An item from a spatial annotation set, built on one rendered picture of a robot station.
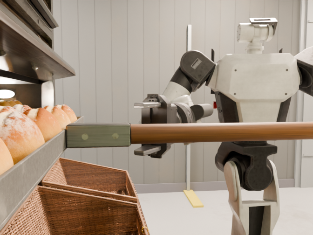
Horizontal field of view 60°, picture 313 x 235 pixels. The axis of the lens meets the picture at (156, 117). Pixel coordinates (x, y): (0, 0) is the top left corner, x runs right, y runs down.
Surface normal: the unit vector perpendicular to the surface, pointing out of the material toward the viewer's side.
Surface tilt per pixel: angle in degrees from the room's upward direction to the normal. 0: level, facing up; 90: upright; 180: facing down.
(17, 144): 70
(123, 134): 90
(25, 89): 90
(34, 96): 90
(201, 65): 78
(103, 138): 90
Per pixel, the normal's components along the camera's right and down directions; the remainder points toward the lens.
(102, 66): 0.11, 0.07
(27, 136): 0.90, -0.40
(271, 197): -0.99, 0.01
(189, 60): 0.00, -0.14
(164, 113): -0.42, 0.07
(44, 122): 0.80, -0.46
